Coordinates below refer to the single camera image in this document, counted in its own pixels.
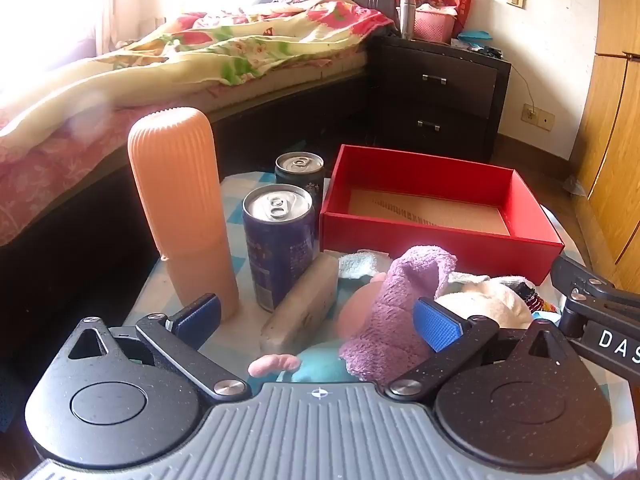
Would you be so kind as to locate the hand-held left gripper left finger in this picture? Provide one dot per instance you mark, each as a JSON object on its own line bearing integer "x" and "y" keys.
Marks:
{"x": 200, "y": 313}

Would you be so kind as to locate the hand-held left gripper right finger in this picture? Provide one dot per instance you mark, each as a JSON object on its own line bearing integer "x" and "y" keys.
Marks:
{"x": 438, "y": 325}

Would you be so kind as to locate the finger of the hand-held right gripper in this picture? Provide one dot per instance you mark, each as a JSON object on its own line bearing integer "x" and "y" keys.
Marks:
{"x": 582, "y": 280}

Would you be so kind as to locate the purple fluffy cloth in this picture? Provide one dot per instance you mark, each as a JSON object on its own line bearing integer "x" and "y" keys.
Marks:
{"x": 395, "y": 300}

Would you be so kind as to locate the striped knitted sock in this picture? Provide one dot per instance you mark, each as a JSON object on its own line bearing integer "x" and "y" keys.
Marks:
{"x": 530, "y": 298}

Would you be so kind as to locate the cream soft cloth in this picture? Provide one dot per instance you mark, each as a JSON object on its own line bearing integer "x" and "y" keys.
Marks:
{"x": 490, "y": 301}

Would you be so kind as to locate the pink pig plush toy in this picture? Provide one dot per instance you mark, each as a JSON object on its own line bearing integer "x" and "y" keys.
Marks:
{"x": 357, "y": 311}

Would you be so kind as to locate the red cardboard box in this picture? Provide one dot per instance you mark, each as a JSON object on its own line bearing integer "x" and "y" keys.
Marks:
{"x": 400, "y": 242}

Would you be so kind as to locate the clear plastic scrap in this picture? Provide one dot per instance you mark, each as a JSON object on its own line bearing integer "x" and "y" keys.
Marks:
{"x": 575, "y": 185}

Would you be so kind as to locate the blue drink can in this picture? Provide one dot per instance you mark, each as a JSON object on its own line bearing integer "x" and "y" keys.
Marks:
{"x": 280, "y": 255}

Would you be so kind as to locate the speckled beige block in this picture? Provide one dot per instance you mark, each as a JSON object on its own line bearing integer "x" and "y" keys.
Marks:
{"x": 300, "y": 310}

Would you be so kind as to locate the pale green towel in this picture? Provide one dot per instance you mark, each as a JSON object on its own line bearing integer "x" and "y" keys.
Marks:
{"x": 357, "y": 263}

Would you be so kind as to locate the blue checked tablecloth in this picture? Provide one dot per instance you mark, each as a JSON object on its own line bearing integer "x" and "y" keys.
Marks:
{"x": 233, "y": 210}

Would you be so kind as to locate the orange ribbed plastic container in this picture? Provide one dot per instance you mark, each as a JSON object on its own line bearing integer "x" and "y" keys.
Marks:
{"x": 175, "y": 200}

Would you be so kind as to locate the dark wooden bed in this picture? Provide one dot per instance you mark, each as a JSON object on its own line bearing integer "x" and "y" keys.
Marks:
{"x": 75, "y": 245}

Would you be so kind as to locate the wooden wardrobe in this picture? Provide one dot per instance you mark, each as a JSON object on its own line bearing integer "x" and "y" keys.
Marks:
{"x": 615, "y": 135}

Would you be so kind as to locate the dark green drink can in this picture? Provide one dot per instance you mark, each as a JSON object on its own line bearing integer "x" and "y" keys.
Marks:
{"x": 300, "y": 180}

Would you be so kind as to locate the pink bed sheet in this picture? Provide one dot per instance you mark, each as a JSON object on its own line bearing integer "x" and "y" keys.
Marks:
{"x": 40, "y": 180}

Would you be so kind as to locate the dark wooden nightstand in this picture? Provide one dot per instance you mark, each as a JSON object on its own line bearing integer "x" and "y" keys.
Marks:
{"x": 450, "y": 105}

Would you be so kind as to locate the teal plastic bag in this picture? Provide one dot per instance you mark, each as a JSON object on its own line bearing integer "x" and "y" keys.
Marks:
{"x": 475, "y": 36}

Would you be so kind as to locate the floral quilt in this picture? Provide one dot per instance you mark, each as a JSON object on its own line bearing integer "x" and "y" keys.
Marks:
{"x": 225, "y": 45}

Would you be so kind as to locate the pink plastic basket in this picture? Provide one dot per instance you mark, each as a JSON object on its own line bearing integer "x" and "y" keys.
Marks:
{"x": 434, "y": 25}

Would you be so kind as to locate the red shopping bag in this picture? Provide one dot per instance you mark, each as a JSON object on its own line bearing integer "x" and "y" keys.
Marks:
{"x": 461, "y": 0}

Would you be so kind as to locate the steel thermos bottle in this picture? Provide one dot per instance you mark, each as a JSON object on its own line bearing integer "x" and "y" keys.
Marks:
{"x": 406, "y": 17}

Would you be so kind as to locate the light curtain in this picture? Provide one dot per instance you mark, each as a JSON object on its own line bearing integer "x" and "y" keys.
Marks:
{"x": 130, "y": 5}

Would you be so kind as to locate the wall socket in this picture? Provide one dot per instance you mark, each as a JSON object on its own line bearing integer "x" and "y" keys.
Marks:
{"x": 538, "y": 117}

